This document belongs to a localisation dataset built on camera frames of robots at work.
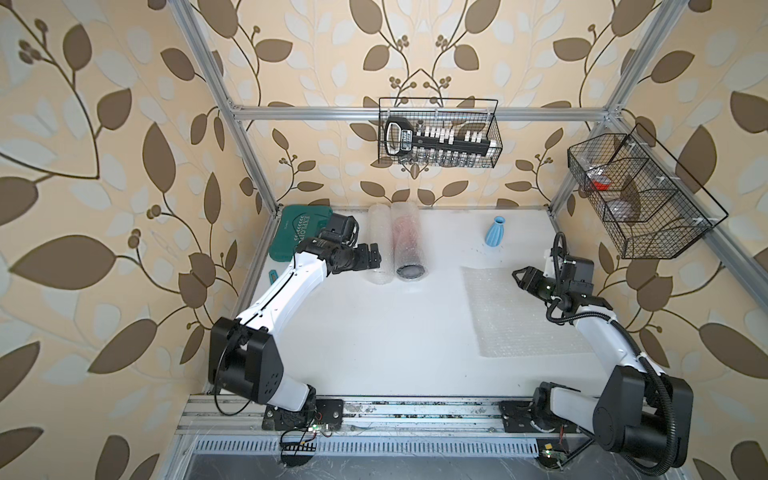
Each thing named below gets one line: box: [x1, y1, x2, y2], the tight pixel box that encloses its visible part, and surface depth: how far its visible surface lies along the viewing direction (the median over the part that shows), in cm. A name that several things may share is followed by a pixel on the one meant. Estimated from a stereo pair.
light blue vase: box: [485, 216, 506, 248], surface depth 104 cm
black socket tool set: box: [384, 118, 499, 165], surface depth 86 cm
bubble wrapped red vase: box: [391, 202, 429, 282], surface depth 101 cm
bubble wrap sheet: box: [461, 266, 594, 358], surface depth 91 cm
